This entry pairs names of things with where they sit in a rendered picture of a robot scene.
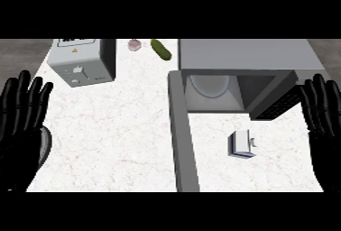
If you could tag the grey toaster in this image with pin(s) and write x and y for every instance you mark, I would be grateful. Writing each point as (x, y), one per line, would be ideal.
(82, 61)

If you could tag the green cucumber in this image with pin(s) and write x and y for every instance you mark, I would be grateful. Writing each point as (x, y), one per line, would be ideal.
(162, 49)

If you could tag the grey microwave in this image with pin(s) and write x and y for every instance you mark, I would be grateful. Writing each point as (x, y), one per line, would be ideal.
(243, 72)

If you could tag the white blue milk carton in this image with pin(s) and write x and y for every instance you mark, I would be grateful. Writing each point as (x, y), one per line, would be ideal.
(243, 144)

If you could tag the pale purple garlic bulb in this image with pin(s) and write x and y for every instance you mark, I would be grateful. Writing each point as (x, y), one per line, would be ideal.
(135, 45)

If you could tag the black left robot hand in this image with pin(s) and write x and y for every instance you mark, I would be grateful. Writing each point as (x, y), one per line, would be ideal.
(20, 132)

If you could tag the grey microwave door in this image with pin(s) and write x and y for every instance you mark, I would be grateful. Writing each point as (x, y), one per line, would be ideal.
(184, 132)

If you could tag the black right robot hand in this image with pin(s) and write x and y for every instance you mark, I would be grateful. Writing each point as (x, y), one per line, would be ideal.
(324, 126)

